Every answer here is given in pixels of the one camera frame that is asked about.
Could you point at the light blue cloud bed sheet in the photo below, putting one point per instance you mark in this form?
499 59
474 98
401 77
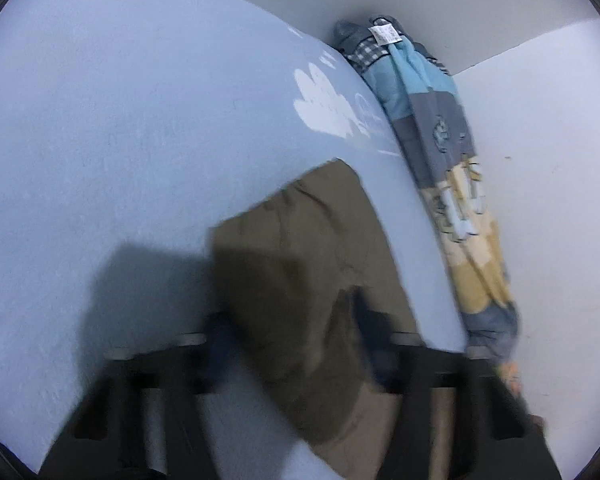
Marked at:
130 135

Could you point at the olive green jacket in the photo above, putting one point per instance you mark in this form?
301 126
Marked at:
290 280

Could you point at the rolled patterned quilt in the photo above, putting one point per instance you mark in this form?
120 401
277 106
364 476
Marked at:
430 125

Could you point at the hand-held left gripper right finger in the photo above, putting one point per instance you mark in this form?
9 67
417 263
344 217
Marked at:
374 332

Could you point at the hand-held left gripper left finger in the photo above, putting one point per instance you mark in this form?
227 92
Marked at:
219 345

